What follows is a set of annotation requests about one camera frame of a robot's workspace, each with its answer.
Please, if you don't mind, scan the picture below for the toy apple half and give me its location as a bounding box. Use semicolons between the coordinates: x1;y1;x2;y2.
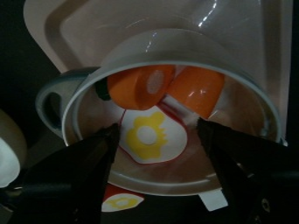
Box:
118;105;190;165
100;183;146;214

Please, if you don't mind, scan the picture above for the white paper label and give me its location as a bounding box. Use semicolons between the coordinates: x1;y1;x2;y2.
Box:
196;188;230;213

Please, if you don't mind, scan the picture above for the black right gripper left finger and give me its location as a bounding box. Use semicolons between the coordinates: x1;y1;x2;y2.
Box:
6;122;122;224

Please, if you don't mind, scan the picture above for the white dome toy food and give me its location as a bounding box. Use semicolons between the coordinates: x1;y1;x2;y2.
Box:
0;136;22;188

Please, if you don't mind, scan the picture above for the glossy orange toy piece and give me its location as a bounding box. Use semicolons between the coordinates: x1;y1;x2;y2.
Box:
167;66;227;120

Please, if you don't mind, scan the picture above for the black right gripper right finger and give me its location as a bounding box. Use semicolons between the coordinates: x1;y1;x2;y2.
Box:
196;117;299;224

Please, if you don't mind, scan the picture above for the red white toy piece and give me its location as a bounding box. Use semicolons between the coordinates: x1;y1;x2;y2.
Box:
156;94;202;127

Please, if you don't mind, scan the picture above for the green toy stem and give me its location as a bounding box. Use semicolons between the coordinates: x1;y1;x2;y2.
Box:
94;78;114;102

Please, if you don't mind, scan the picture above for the orange toy piece with velcro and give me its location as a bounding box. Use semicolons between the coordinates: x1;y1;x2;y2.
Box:
107;64;176;111

